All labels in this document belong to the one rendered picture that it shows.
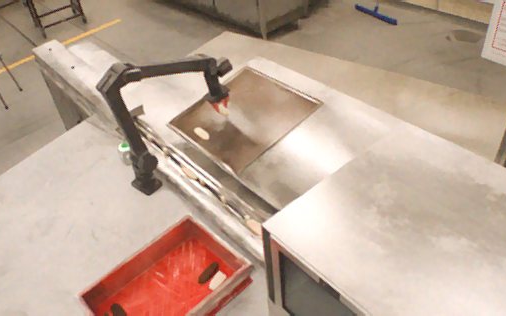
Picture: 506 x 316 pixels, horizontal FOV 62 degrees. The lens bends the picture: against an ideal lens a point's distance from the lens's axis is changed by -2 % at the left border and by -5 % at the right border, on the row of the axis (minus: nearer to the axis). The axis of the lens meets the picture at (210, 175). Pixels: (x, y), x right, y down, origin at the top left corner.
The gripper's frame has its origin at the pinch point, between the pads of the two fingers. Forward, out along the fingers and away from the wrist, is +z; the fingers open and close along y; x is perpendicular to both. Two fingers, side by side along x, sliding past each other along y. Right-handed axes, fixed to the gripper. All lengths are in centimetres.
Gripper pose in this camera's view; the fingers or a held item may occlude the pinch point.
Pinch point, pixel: (221, 108)
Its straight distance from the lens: 193.3
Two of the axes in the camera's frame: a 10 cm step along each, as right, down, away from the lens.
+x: -5.5, -5.0, 6.7
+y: 7.9, -5.7, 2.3
